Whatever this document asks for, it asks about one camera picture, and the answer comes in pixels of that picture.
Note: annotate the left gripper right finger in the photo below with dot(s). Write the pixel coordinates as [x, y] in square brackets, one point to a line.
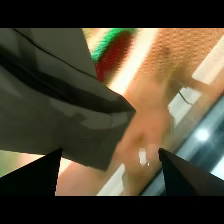
[186, 181]

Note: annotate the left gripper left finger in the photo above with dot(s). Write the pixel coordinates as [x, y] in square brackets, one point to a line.
[36, 178]

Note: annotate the brown garment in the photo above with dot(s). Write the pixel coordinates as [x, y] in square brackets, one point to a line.
[50, 100]

